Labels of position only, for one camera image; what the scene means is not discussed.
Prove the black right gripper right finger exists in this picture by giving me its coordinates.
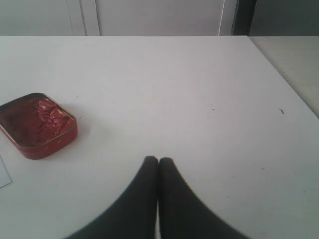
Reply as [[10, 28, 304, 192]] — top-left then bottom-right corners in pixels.
[[158, 157, 246, 239]]

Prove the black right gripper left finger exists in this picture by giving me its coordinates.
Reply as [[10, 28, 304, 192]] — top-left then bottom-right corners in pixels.
[[68, 156, 159, 239]]

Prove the red ink paste tin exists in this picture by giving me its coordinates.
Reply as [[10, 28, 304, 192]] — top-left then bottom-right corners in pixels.
[[0, 93, 78, 160]]

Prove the white paper sheet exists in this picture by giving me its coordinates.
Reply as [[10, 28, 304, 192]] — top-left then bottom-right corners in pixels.
[[0, 157, 12, 188]]

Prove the grey cabinet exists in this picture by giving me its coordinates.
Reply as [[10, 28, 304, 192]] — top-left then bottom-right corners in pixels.
[[0, 0, 237, 36]]

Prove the dark vertical post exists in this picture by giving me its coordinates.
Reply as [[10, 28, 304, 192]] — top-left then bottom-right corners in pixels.
[[231, 0, 257, 36]]

